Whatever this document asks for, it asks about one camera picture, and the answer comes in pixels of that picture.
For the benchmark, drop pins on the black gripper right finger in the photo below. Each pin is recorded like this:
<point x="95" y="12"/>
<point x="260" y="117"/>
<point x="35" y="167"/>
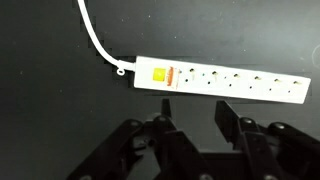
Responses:
<point x="260" y="140"/>

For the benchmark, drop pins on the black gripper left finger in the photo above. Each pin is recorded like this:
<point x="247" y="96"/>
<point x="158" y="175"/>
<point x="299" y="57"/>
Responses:
<point x="166" y="146"/>

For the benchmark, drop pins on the white power strip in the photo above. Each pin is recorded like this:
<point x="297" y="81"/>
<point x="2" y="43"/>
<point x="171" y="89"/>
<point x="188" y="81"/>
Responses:
<point x="220" y="80"/>

